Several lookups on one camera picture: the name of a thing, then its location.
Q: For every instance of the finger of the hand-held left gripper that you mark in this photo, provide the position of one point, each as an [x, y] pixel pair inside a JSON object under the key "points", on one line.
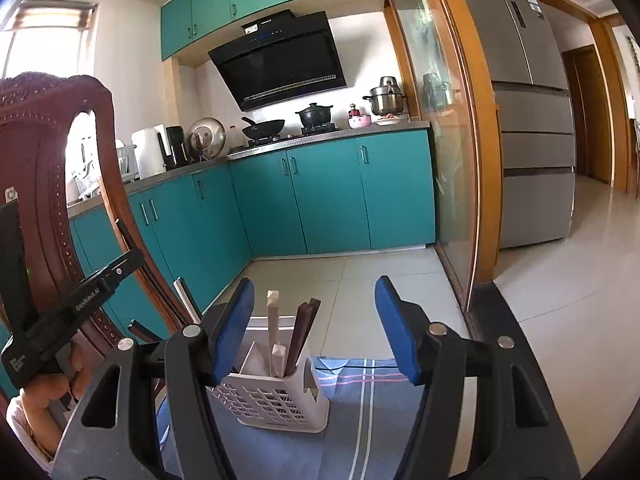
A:
{"points": [[117, 271]]}

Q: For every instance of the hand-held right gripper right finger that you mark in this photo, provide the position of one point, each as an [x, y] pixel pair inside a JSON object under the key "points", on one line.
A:
{"points": [[395, 330]]}

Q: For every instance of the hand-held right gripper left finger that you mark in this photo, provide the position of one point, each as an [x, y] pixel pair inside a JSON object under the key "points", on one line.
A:
{"points": [[232, 330]]}

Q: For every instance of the black chopstick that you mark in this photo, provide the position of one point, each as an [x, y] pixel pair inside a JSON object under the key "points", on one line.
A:
{"points": [[181, 280], [125, 235]]}

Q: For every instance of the white chopstick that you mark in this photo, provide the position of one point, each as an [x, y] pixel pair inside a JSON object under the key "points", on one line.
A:
{"points": [[278, 360], [189, 305], [272, 320]]}

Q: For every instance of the red-brown chopstick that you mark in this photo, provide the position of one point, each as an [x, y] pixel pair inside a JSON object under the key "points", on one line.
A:
{"points": [[300, 330]]}

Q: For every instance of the dark red chopstick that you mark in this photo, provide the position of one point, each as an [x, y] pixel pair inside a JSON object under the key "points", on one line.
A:
{"points": [[312, 315]]}

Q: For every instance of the white plastic utensil holder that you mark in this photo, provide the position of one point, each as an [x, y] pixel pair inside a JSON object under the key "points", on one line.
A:
{"points": [[312, 412]]}

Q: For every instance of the person's left forearm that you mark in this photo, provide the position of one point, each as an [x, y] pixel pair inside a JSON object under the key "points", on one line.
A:
{"points": [[22, 430]]}

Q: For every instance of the person's left hand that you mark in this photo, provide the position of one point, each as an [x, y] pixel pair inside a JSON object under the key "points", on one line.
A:
{"points": [[50, 400]]}

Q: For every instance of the blue striped towel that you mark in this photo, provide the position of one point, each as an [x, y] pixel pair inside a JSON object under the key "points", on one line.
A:
{"points": [[360, 410]]}

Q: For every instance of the white dish rack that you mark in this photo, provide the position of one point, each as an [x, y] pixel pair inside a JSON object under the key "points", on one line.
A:
{"points": [[125, 162]]}

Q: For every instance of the carved wooden chair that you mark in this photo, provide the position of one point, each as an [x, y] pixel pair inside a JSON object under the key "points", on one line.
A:
{"points": [[45, 160]]}

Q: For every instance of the white kettle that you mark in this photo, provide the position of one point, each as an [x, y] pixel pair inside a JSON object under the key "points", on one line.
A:
{"points": [[147, 155]]}

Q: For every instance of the black kitchen appliance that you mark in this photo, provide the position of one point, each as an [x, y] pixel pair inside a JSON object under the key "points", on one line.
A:
{"points": [[176, 147]]}

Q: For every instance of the teal lower kitchen cabinets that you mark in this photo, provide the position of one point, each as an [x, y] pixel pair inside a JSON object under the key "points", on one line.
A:
{"points": [[325, 195]]}

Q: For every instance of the teal kitchen cabinets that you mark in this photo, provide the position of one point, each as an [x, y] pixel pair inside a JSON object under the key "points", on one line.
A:
{"points": [[250, 0], [325, 195]]}

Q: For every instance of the steel pot lid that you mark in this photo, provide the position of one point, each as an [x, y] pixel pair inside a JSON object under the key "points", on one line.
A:
{"points": [[207, 135]]}

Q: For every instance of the wood-framed glass sliding door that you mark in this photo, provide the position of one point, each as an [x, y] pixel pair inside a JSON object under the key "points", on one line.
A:
{"points": [[440, 135]]}

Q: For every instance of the gas stove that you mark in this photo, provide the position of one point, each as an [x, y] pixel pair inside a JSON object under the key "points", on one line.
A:
{"points": [[290, 137]]}

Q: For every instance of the black wok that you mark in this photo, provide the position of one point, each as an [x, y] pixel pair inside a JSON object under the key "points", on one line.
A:
{"points": [[265, 127]]}

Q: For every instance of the pink bowl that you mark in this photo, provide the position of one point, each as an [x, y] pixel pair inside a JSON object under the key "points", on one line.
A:
{"points": [[359, 121]]}

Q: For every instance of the grey refrigerator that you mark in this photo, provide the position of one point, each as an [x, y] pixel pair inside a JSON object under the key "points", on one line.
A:
{"points": [[530, 160]]}

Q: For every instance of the window with blind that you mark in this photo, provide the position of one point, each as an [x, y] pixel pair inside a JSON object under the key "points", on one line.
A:
{"points": [[45, 50]]}

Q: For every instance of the black casserole pot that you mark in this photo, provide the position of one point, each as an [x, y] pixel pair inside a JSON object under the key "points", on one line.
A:
{"points": [[315, 116]]}

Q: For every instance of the stainless steel stockpot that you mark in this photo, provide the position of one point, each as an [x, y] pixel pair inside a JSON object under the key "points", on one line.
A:
{"points": [[386, 100]]}

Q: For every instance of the black range hood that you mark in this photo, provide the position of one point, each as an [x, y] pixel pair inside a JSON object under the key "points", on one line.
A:
{"points": [[280, 65]]}

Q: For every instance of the wooden door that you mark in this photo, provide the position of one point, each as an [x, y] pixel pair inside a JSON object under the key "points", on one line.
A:
{"points": [[590, 110]]}

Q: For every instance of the teal upper kitchen cabinets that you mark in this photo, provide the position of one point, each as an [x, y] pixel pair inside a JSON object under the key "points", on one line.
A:
{"points": [[250, 0]]}

